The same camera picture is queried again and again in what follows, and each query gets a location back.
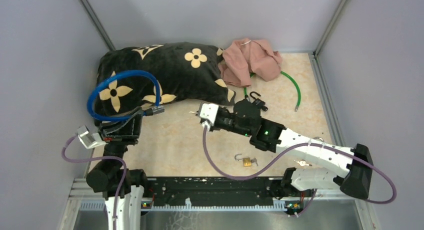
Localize green cable lock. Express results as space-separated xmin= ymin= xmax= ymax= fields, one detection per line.
xmin=243 ymin=71 xmax=302 ymax=112

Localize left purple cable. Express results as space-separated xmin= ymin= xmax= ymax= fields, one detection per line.
xmin=61 ymin=135 xmax=128 ymax=230

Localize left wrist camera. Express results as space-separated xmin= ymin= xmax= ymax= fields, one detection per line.
xmin=76 ymin=126 xmax=106 ymax=149

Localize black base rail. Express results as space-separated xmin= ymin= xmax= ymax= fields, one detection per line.
xmin=118 ymin=177 xmax=316 ymax=208

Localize purple cable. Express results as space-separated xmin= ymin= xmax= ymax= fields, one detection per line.
xmin=61 ymin=135 xmax=128 ymax=230
xmin=202 ymin=124 xmax=398 ymax=205

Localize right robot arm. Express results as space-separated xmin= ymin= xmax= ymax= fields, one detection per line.
xmin=198 ymin=99 xmax=373 ymax=200

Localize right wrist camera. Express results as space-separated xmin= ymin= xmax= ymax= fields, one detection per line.
xmin=197 ymin=103 xmax=219 ymax=127

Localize blue cable lock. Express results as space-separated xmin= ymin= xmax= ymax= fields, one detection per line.
xmin=86 ymin=70 xmax=162 ymax=122

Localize black floral pillow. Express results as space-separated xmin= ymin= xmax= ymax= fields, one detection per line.
xmin=94 ymin=42 xmax=236 ymax=116

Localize black padlock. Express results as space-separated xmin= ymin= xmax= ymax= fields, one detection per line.
xmin=249 ymin=91 xmax=268 ymax=112

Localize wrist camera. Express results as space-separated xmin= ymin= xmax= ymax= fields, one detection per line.
xmin=197 ymin=103 xmax=219 ymax=127
xmin=76 ymin=126 xmax=106 ymax=149

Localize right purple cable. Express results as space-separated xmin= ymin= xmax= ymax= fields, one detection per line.
xmin=202 ymin=124 xmax=398 ymax=205

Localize silver keys by padlock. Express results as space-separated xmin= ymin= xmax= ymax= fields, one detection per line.
xmin=294 ymin=160 xmax=312 ymax=167

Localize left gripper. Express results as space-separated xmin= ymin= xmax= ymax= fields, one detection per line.
xmin=98 ymin=106 xmax=144 ymax=172

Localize pink cloth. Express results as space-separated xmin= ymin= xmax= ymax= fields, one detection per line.
xmin=218 ymin=38 xmax=283 ymax=87

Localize small brass padlock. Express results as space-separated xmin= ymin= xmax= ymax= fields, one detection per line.
xmin=234 ymin=154 xmax=258 ymax=167

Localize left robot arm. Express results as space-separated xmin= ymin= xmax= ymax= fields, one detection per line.
xmin=80 ymin=109 xmax=150 ymax=229

